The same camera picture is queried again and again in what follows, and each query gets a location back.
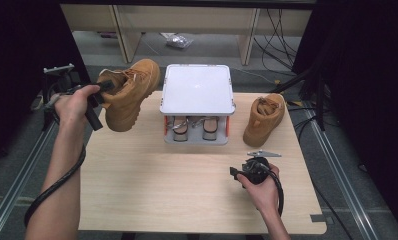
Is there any tan suede boot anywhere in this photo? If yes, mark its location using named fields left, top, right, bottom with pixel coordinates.
left=242, top=93, right=286, bottom=148
left=96, top=58, right=161, bottom=133

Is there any dark curtain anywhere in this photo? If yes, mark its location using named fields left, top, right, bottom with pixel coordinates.
left=0, top=0, right=91, bottom=168
left=291, top=0, right=398, bottom=231

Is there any metal floor rail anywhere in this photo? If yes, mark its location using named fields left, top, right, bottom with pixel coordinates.
left=0, top=98, right=71, bottom=240
left=300, top=99, right=381, bottom=240

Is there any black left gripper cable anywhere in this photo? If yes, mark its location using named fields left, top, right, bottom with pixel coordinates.
left=23, top=83, right=87, bottom=228

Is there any bundle of black cables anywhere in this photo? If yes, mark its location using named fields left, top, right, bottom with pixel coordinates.
left=253, top=8, right=300, bottom=71

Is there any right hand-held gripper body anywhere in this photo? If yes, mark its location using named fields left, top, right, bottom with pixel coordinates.
left=241, top=149, right=283, bottom=186

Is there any beige wooden desk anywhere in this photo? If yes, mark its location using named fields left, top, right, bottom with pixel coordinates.
left=59, top=3, right=313, bottom=66

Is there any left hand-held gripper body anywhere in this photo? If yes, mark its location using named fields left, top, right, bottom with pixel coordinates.
left=42, top=63, right=104, bottom=132

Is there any person's left hand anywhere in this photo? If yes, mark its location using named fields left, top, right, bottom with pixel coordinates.
left=54, top=84, right=102, bottom=130

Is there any person's right hand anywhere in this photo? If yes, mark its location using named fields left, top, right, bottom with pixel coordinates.
left=236, top=165, right=281, bottom=215

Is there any clear plastic bag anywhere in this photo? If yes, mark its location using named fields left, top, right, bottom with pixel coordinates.
left=165, top=33, right=194, bottom=50

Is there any black rhinestone strap sandal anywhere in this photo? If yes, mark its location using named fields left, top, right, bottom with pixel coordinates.
left=166, top=115, right=190, bottom=143
left=191, top=115, right=221, bottom=142

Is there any white shoe rack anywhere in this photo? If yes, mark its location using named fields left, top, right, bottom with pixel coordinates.
left=159, top=63, right=236, bottom=146

